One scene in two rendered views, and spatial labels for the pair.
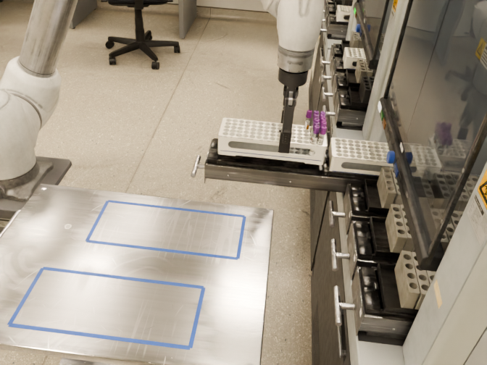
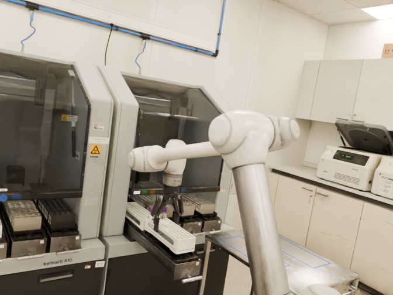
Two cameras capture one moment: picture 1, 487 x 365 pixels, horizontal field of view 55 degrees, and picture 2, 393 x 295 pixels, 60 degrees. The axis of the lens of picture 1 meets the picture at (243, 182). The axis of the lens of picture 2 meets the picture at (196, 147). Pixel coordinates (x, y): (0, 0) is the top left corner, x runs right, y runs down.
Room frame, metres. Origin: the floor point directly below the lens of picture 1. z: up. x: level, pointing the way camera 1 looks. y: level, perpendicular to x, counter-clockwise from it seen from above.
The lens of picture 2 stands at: (2.06, 1.14, 1.47)
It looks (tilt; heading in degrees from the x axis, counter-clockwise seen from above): 7 degrees down; 230
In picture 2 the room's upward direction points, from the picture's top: 8 degrees clockwise
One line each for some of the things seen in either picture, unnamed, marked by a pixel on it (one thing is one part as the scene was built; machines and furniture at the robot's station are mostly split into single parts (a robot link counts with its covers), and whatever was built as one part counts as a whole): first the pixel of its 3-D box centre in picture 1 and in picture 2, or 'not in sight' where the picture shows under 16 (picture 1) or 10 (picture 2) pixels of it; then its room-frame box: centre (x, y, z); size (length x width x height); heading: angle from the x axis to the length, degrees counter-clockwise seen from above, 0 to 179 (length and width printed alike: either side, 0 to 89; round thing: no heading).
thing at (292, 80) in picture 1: (291, 83); (170, 194); (1.12, -0.11, 1.04); 0.08 x 0.07 x 0.09; 176
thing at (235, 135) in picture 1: (272, 140); (169, 233); (1.13, -0.07, 0.86); 0.30 x 0.10 x 0.06; 87
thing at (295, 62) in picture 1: (295, 56); (172, 178); (1.12, -0.11, 1.12); 0.09 x 0.09 x 0.06
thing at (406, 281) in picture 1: (406, 280); (206, 208); (0.65, -0.35, 0.85); 0.12 x 0.02 x 0.06; 175
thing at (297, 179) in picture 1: (316, 169); (152, 238); (1.12, -0.21, 0.78); 0.73 x 0.14 x 0.09; 86
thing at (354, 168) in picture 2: not in sight; (360, 154); (-1.50, -0.43, 1.22); 0.62 x 0.56 x 0.64; 175
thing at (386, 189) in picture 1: (385, 188); (164, 212); (0.96, -0.37, 0.85); 0.12 x 0.02 x 0.06; 177
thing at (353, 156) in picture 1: (382, 161); (138, 216); (1.11, -0.39, 0.83); 0.30 x 0.10 x 0.06; 86
